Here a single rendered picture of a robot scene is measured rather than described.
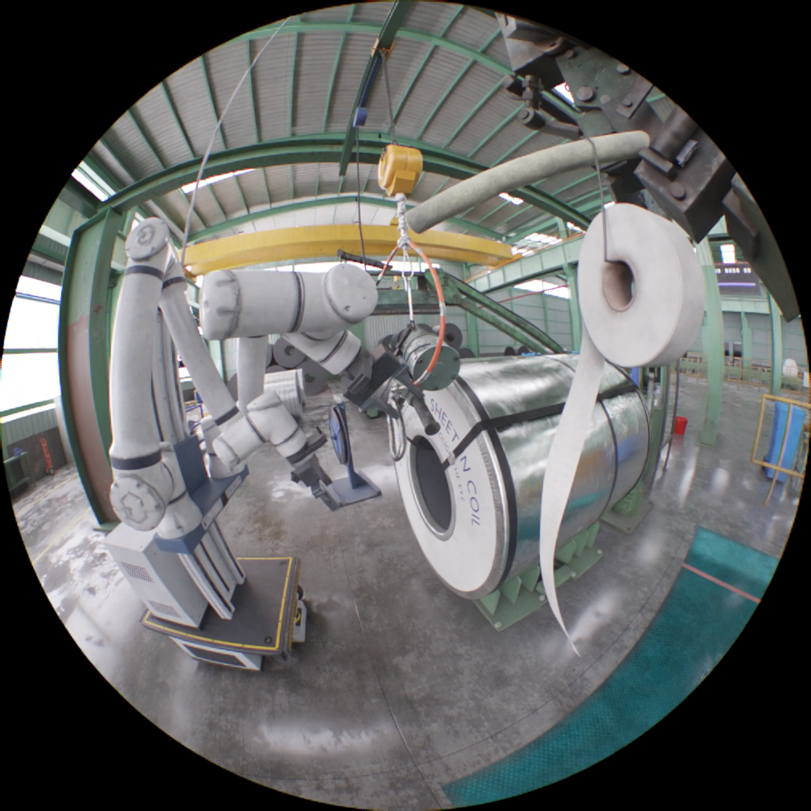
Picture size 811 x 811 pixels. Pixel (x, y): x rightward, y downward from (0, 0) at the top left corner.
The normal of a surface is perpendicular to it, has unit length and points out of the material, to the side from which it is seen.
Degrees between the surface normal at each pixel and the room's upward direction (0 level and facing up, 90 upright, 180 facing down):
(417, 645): 0
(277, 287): 79
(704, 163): 90
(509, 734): 0
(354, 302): 88
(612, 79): 89
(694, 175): 90
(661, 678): 0
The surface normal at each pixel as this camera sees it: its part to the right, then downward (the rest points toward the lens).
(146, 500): 0.68, 0.18
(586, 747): -0.08, -0.98
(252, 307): 0.70, 0.42
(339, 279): 0.70, -0.09
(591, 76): -0.94, 0.13
